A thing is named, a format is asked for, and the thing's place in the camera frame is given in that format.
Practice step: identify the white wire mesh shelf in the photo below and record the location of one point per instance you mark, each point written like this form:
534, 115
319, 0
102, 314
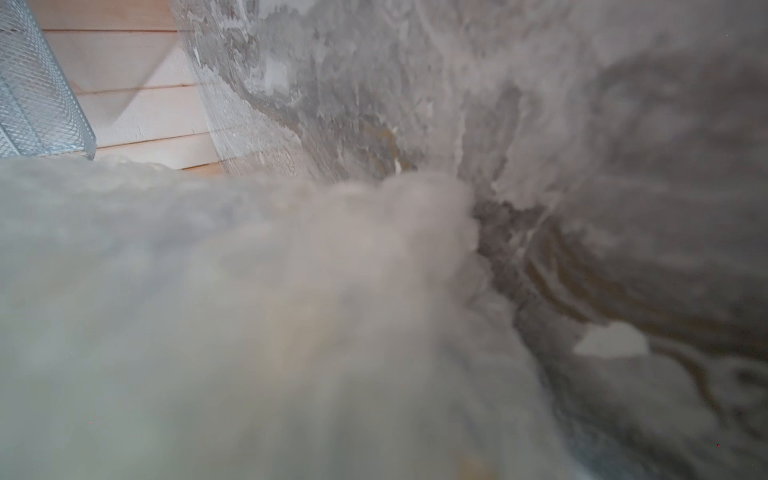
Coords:
40, 114

